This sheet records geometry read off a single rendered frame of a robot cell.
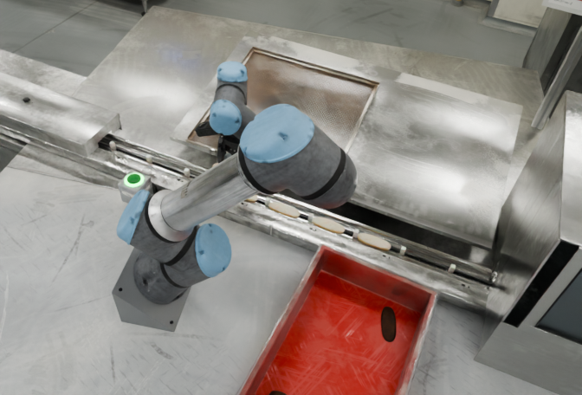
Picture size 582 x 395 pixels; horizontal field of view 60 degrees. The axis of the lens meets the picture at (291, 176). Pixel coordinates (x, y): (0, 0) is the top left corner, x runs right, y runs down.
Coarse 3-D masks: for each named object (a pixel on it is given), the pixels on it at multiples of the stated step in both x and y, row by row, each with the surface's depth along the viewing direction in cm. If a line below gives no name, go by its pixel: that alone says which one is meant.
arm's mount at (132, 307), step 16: (128, 272) 122; (128, 288) 120; (128, 304) 119; (144, 304) 121; (160, 304) 125; (176, 304) 128; (128, 320) 124; (144, 320) 123; (160, 320) 123; (176, 320) 126
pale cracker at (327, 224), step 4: (312, 220) 149; (316, 220) 148; (320, 220) 148; (324, 220) 148; (328, 220) 149; (316, 224) 148; (320, 224) 147; (324, 224) 147; (328, 224) 147; (332, 224) 147; (336, 224) 148; (324, 228) 147; (328, 228) 147; (332, 228) 147; (336, 228) 147; (340, 228) 147; (344, 228) 148; (336, 232) 146; (340, 232) 146
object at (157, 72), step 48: (144, 48) 215; (192, 48) 218; (336, 48) 226; (384, 48) 228; (96, 96) 189; (144, 96) 191; (192, 96) 193; (528, 96) 208; (144, 144) 172; (528, 144) 186; (288, 192) 161; (432, 240) 151
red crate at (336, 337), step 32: (320, 288) 136; (352, 288) 137; (320, 320) 129; (352, 320) 130; (416, 320) 131; (288, 352) 123; (320, 352) 123; (352, 352) 124; (384, 352) 124; (288, 384) 117; (320, 384) 118; (352, 384) 118; (384, 384) 119
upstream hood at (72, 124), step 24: (0, 72) 179; (0, 96) 170; (24, 96) 171; (48, 96) 172; (0, 120) 167; (24, 120) 162; (48, 120) 163; (72, 120) 163; (96, 120) 164; (72, 144) 158; (96, 144) 162
